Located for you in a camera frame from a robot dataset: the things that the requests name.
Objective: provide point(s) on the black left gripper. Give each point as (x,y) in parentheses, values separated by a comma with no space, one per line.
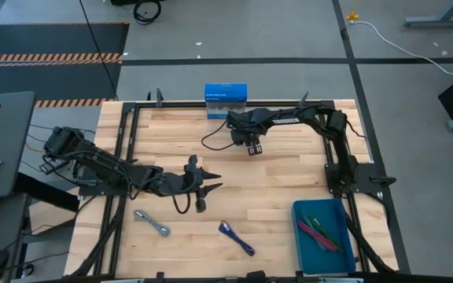
(175,182)

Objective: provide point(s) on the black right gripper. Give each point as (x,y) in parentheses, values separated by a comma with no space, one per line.
(244,137)

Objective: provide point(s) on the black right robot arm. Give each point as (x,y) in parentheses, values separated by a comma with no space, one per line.
(309,114)

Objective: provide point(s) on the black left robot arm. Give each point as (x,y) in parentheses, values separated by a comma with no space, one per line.
(100,167)

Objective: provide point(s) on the blue DualShock controller box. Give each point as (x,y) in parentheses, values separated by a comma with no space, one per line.
(225,92)

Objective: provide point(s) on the blue plastic bin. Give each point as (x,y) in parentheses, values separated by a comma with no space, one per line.
(334,212)

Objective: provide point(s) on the dark grey desk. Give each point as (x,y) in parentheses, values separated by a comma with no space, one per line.
(6,129)

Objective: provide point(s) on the black mat with hazard stripes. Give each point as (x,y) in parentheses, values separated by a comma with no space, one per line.
(49,39)

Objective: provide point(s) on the grey metal stand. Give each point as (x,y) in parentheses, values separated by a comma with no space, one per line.
(443,21)

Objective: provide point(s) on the black aluminium table frame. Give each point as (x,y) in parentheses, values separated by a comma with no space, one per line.
(179,105)

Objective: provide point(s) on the black table-level camera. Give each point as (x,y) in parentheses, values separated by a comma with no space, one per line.
(256,276)

